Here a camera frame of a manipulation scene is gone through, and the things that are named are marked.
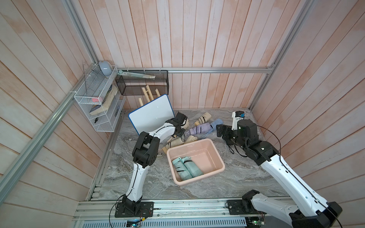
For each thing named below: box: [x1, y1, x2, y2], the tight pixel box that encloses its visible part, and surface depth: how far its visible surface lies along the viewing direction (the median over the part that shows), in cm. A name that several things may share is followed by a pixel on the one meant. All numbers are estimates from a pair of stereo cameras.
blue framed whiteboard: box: [128, 94, 175, 136], surface depth 90 cm
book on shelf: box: [89, 84, 119, 116], surface depth 83 cm
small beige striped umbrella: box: [194, 112, 212, 127], surface depth 113 cm
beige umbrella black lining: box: [184, 134, 198, 144], surface depth 97 cm
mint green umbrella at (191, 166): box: [181, 156, 204, 178], surface depth 87 cm
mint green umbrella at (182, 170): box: [172, 156, 193, 181], surface depth 87 cm
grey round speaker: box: [98, 60, 113, 76], surface depth 85 cm
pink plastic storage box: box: [166, 138, 226, 186], surface depth 87 cm
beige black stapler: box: [156, 152, 164, 159], surface depth 93 cm
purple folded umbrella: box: [189, 122, 214, 135], surface depth 103 cm
